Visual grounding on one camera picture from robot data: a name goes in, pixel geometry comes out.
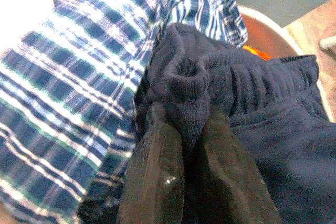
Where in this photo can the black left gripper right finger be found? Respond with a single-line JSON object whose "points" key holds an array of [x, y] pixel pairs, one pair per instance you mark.
{"points": [[231, 182]]}

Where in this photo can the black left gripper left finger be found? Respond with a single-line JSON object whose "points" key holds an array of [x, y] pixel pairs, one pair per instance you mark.
{"points": [[155, 176]]}

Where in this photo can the navy blue garment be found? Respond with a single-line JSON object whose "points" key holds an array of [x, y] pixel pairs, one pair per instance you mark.
{"points": [[275, 134]]}

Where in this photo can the blue white plaid shirt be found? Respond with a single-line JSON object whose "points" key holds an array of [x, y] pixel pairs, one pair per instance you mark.
{"points": [[78, 90]]}

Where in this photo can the white laundry basket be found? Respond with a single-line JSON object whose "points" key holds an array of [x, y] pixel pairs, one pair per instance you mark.
{"points": [[265, 32]]}

